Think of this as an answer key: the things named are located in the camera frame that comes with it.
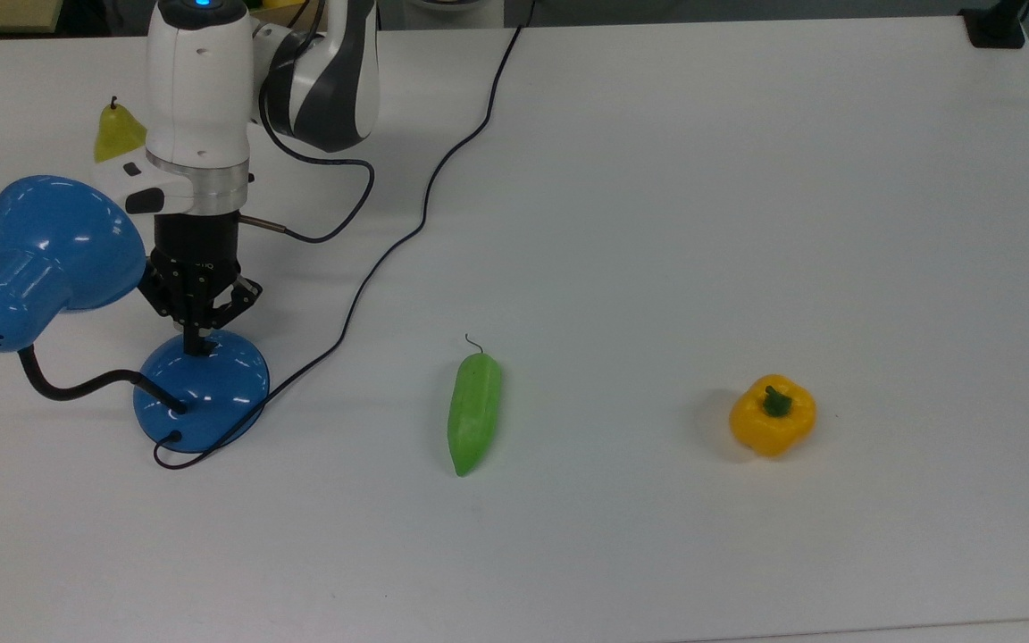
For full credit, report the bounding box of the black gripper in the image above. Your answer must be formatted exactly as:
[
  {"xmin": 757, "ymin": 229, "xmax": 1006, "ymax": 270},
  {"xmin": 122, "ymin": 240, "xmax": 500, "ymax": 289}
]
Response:
[{"xmin": 138, "ymin": 214, "xmax": 264, "ymax": 356}]

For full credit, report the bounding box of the blue gooseneck desk lamp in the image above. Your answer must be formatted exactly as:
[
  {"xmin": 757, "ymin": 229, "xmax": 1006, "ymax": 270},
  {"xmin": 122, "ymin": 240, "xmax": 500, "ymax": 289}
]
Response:
[{"xmin": 0, "ymin": 174, "xmax": 271, "ymax": 454}]

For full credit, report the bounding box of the yellow-green toy pear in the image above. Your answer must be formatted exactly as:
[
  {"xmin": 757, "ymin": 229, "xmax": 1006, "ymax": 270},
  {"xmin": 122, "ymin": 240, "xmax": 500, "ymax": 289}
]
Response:
[{"xmin": 93, "ymin": 96, "xmax": 149, "ymax": 163}]

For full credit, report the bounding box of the green toy cucumber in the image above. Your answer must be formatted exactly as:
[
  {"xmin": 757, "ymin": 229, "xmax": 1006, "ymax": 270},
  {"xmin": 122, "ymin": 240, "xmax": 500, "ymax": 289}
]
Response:
[{"xmin": 447, "ymin": 334, "xmax": 503, "ymax": 478}]

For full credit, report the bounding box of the yellow toy bell pepper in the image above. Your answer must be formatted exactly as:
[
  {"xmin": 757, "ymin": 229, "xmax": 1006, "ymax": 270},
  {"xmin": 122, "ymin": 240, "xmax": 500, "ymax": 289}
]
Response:
[{"xmin": 729, "ymin": 374, "xmax": 817, "ymax": 458}]

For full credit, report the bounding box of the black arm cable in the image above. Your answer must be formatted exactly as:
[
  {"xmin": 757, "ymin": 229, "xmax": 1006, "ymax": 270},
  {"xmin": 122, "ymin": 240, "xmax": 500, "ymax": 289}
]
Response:
[{"xmin": 240, "ymin": 80, "xmax": 377, "ymax": 245}]

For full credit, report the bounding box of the black lamp power cable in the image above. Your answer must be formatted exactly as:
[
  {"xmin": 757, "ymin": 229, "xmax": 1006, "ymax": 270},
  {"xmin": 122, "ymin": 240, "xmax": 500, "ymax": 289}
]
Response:
[{"xmin": 154, "ymin": 0, "xmax": 535, "ymax": 471}]

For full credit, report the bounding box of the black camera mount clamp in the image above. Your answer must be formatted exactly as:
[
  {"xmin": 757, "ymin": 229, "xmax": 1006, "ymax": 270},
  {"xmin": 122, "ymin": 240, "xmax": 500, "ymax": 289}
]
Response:
[{"xmin": 959, "ymin": 0, "xmax": 1029, "ymax": 50}]

